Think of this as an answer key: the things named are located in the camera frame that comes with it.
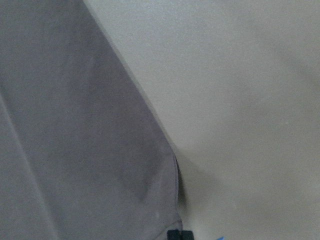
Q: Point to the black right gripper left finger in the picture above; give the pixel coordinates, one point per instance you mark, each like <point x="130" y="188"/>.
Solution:
<point x="173" y="234"/>

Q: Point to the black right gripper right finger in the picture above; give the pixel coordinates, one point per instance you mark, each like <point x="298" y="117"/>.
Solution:
<point x="187" y="235"/>

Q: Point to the dark brown t-shirt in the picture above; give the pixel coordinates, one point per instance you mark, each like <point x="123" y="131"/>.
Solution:
<point x="81" y="154"/>

